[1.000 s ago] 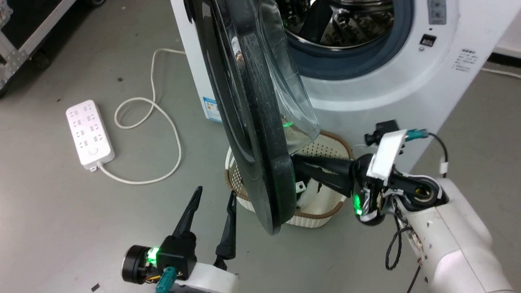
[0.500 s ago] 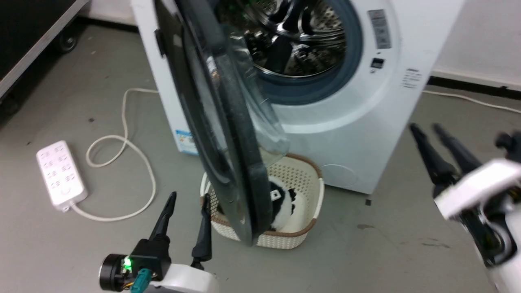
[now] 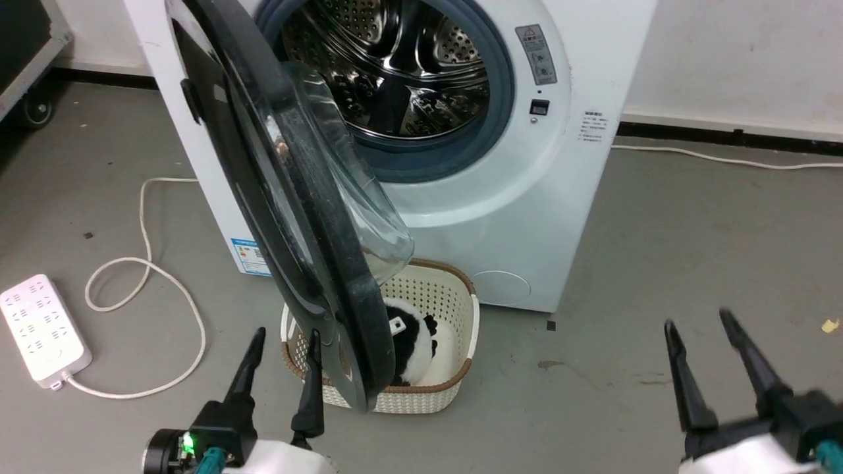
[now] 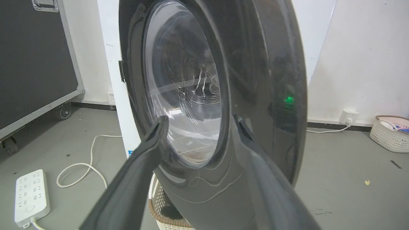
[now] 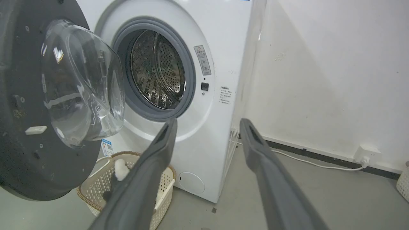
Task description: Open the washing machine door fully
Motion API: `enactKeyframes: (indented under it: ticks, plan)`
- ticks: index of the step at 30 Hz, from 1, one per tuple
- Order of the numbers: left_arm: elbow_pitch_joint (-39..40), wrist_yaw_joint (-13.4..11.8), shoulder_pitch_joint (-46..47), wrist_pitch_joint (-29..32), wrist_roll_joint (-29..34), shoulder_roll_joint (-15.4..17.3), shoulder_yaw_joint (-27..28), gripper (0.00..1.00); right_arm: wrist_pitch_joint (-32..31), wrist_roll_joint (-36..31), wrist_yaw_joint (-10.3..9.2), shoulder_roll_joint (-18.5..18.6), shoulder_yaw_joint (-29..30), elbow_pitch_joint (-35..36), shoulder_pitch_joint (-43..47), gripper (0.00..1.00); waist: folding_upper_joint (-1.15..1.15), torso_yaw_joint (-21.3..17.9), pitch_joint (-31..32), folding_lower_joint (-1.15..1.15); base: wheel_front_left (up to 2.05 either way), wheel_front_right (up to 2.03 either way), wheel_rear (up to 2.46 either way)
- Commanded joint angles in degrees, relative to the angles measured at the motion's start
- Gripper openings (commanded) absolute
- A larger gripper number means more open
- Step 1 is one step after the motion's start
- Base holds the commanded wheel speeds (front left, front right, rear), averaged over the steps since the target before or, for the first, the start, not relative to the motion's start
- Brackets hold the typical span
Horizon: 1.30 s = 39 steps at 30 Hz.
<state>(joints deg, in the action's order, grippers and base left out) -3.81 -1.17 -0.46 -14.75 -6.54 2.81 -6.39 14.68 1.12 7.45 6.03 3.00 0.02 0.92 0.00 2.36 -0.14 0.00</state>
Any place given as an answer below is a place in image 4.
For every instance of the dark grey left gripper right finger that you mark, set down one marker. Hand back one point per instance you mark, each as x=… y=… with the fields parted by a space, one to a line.
x=274 y=191

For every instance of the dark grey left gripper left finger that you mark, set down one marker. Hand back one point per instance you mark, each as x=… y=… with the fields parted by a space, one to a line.
x=127 y=188

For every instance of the dark grey washing machine door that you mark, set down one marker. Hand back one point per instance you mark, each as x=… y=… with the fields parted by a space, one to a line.
x=249 y=80

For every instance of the white washing machine body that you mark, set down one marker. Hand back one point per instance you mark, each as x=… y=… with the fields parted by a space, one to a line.
x=118 y=95

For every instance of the white basket with brown rim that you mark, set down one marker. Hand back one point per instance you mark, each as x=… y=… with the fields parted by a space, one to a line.
x=159 y=207

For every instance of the white power strip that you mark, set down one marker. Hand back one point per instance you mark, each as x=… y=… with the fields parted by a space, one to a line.
x=31 y=198

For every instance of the white woven laundry basket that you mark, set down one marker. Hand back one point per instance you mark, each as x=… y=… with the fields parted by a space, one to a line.
x=390 y=133

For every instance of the black flight case with casters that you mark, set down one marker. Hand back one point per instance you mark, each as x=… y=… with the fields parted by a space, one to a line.
x=32 y=60

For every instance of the white wall socket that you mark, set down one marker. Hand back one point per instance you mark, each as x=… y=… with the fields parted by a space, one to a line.
x=111 y=98

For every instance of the white wall plug adapter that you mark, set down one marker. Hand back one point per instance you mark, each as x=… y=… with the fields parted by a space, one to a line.
x=348 y=117

